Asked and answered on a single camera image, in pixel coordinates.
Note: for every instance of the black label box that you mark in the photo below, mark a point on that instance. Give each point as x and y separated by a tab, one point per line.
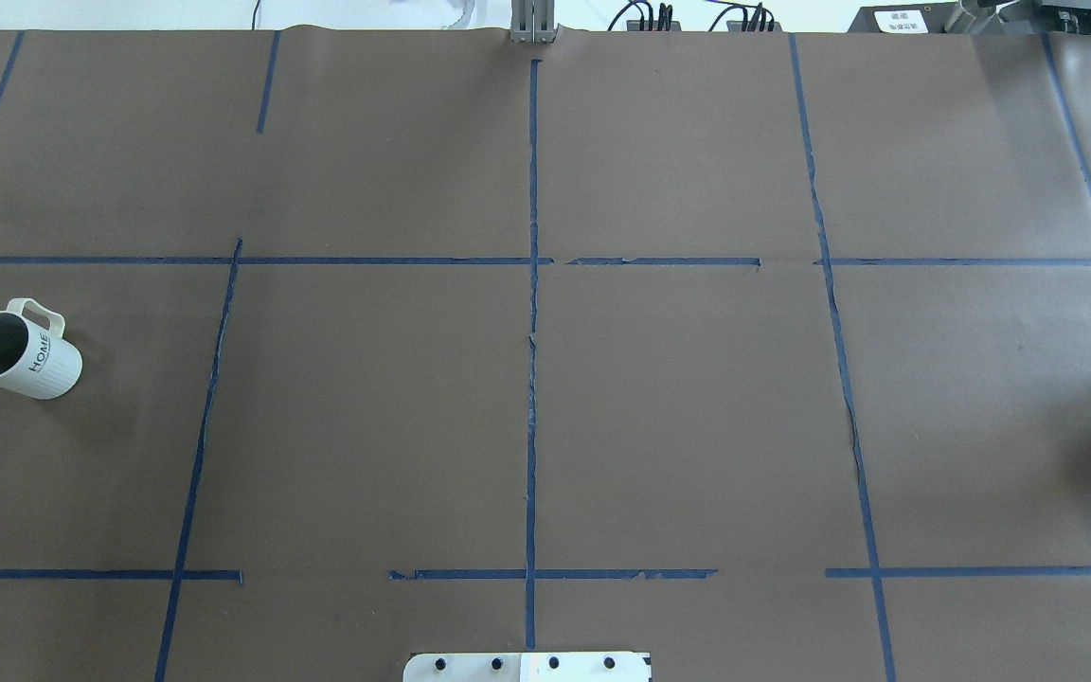
903	19

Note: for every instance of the grey aluminium frame post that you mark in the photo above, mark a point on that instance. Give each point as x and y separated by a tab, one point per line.
533	21

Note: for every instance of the white pedestal base plate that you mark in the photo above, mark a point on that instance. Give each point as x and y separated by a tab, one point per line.
530	666

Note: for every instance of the white ribbed HOME mug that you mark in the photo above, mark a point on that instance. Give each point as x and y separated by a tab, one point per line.
35	359

